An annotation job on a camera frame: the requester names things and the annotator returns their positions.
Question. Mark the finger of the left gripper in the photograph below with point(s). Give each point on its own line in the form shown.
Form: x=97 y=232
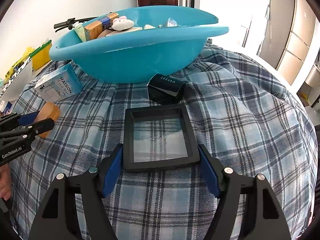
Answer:
x=37 y=128
x=13 y=120

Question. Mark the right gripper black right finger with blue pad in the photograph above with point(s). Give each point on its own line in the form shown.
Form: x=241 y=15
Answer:
x=263 y=215

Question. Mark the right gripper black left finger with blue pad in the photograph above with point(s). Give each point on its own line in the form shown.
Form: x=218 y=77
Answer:
x=57 y=218

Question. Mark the orange soap bar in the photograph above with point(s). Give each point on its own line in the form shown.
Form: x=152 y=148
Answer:
x=49 y=110

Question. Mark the light blue RAISON box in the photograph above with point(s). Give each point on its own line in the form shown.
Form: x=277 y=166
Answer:
x=59 y=84

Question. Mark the black square frame case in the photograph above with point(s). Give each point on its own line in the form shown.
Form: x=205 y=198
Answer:
x=158 y=138

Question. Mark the black ZEESEA box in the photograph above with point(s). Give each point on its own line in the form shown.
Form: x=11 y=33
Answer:
x=165 y=90

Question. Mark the person's left hand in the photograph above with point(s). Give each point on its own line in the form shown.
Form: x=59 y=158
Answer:
x=5 y=182

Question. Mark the yellow container green lid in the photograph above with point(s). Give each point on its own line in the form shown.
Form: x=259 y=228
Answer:
x=40 y=56

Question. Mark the light green box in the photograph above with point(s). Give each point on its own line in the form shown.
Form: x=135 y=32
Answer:
x=80 y=31

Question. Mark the orange and blue box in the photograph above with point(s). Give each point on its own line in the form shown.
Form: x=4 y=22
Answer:
x=94 y=29

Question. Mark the white pink plush toy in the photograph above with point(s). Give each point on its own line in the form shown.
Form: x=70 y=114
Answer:
x=122 y=23

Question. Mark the blue plastic basin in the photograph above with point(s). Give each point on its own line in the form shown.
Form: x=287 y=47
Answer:
x=169 y=39

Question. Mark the gold refrigerator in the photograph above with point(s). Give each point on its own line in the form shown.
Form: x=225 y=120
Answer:
x=289 y=33

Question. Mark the black scooter handlebar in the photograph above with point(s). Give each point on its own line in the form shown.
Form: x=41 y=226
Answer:
x=69 y=24

